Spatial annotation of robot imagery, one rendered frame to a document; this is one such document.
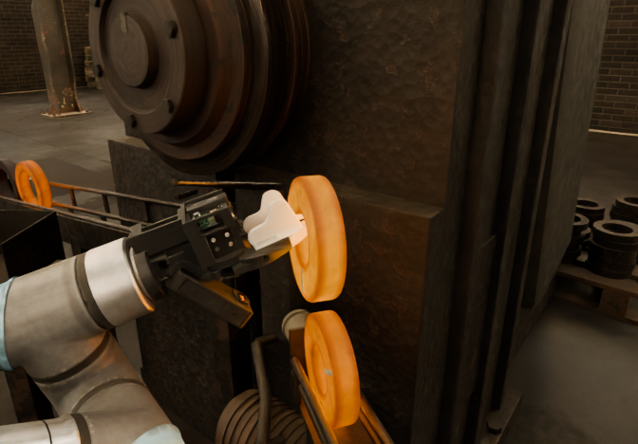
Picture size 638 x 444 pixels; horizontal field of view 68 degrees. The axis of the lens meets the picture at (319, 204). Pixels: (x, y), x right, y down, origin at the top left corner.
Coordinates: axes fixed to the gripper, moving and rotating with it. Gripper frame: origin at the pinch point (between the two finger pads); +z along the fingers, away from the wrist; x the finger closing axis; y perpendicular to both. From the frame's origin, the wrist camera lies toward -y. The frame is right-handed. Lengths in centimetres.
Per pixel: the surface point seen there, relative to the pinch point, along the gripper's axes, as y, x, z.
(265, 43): 20.1, 23.8, 5.3
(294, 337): -20.6, 8.1, -6.6
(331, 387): -19.7, -5.5, -4.9
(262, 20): 23.3, 24.0, 6.0
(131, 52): 24.3, 36.4, -14.5
